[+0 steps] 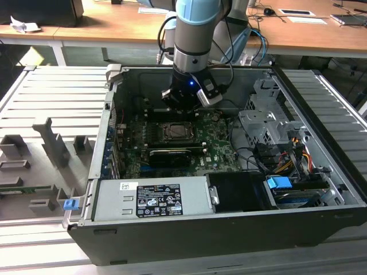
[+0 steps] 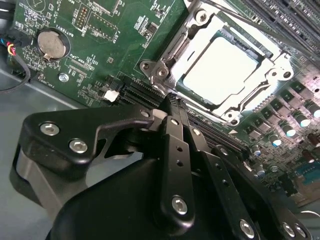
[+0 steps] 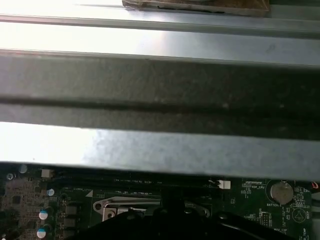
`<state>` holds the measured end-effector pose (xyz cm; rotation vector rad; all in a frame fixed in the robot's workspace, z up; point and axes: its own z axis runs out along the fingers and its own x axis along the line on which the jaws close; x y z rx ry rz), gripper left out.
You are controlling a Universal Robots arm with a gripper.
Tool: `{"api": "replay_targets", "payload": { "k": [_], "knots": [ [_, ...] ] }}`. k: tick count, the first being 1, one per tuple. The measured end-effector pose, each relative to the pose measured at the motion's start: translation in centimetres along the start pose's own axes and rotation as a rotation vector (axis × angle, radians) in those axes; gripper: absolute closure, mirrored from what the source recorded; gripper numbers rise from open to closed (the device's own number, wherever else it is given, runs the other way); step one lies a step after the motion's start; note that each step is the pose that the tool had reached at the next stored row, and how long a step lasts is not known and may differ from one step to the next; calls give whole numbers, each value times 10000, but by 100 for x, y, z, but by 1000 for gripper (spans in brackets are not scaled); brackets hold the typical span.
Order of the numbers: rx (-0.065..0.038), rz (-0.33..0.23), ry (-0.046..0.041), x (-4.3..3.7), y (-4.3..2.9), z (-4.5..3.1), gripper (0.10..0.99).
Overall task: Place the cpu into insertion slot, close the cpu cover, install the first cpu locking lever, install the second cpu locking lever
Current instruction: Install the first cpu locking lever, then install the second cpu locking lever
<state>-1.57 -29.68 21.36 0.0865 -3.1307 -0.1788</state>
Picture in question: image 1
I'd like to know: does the white paper sheet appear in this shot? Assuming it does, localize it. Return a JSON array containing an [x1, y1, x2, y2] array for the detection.
[[287, 16, 330, 25]]

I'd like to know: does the silver metal drive cage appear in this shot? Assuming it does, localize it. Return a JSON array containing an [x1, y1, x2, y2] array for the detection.
[[237, 78, 311, 150]]

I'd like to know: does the green RAM stick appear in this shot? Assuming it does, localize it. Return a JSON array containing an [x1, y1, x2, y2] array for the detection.
[[0, 185, 53, 194]]

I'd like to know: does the hard disk in blue carrier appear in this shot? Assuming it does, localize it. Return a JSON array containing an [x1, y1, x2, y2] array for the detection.
[[265, 176, 325, 209]]

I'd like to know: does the black RAM slot bank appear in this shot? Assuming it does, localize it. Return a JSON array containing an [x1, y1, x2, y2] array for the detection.
[[147, 142, 208, 153], [151, 108, 199, 123]]

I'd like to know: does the green motherboard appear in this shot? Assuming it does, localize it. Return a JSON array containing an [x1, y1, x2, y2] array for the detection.
[[114, 110, 244, 178]]

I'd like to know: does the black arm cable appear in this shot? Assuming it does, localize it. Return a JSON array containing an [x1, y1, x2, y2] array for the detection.
[[157, 14, 235, 94]]

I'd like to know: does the grey notebook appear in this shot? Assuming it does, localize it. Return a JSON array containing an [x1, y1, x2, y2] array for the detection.
[[331, 13, 367, 28]]

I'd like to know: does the black computer box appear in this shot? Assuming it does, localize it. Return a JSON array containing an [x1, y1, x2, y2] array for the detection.
[[0, 0, 84, 28]]

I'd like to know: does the silver CPU plate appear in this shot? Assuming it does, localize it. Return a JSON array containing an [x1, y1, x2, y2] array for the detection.
[[169, 125, 192, 139]]

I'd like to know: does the crumpled white paper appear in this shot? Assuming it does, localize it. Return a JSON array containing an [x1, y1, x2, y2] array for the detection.
[[10, 15, 41, 34]]

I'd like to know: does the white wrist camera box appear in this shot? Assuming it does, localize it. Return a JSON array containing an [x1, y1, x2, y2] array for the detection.
[[196, 80, 224, 108]]

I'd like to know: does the open black PC case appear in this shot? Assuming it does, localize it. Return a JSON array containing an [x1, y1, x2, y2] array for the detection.
[[66, 63, 367, 266]]

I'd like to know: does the grey power supply unit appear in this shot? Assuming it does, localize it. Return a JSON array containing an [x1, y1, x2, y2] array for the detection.
[[92, 176, 216, 222]]

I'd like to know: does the yellow red wire bundle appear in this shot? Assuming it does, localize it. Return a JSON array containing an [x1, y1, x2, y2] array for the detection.
[[275, 137, 314, 175]]

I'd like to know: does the metal socket cover frame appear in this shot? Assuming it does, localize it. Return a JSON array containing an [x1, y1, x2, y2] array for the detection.
[[162, 121, 199, 143]]

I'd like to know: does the grey parts rack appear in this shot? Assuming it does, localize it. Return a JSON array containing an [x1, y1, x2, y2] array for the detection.
[[0, 116, 97, 221]]

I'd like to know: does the thin metal locking lever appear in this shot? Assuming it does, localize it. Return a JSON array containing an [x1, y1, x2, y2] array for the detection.
[[161, 121, 197, 127], [159, 139, 201, 144]]

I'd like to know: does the blue cable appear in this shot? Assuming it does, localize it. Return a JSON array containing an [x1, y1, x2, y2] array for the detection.
[[251, 27, 269, 66]]

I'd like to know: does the wooden office desk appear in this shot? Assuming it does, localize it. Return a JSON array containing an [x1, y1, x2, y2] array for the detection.
[[0, 0, 367, 67]]

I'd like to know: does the CPU socket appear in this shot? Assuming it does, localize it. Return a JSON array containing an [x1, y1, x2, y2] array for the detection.
[[160, 120, 200, 144]]

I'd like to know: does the blue case latch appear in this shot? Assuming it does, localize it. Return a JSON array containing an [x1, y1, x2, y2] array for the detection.
[[63, 199, 79, 212]]

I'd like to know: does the black graphics card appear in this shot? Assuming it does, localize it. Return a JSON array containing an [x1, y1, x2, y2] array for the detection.
[[148, 148, 192, 168]]

